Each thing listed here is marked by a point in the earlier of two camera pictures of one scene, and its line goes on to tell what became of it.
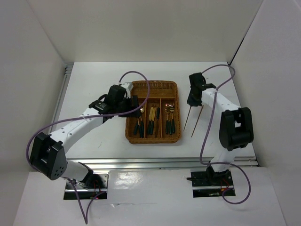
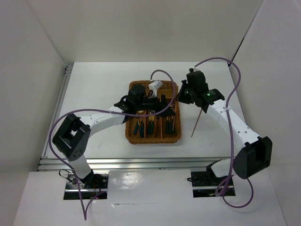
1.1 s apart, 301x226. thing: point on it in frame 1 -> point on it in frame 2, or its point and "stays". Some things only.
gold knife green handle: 153,118 stays
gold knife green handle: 150,119 stays
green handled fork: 172,109 stays
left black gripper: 136,105 -> 157,104
